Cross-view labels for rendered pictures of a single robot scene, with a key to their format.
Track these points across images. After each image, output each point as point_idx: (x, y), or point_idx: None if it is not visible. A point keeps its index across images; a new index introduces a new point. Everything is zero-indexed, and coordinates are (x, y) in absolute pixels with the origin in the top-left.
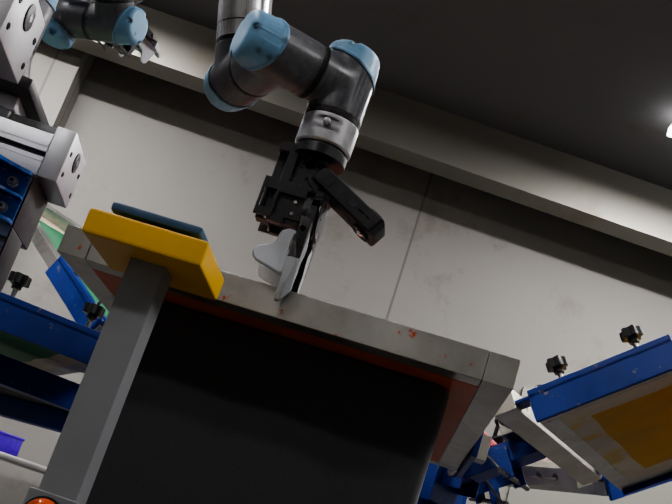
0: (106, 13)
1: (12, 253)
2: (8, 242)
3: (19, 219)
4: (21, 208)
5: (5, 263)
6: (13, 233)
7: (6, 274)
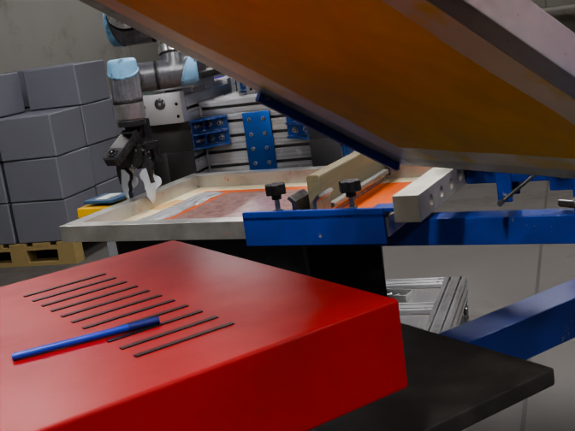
0: None
1: (329, 147)
2: (313, 147)
3: (313, 132)
4: (308, 128)
5: (326, 155)
6: (315, 141)
7: (337, 157)
